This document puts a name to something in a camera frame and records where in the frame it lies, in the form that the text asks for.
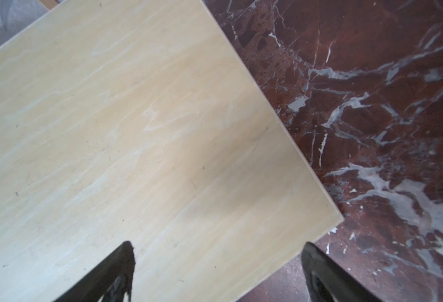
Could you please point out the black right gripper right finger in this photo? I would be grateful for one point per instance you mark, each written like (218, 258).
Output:
(327, 281)

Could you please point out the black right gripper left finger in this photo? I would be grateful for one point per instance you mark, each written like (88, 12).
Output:
(110, 280)

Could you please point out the small wooden easel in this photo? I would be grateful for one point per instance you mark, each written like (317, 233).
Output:
(49, 4)

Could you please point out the light plywood board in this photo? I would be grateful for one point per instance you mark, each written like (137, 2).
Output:
(137, 121)

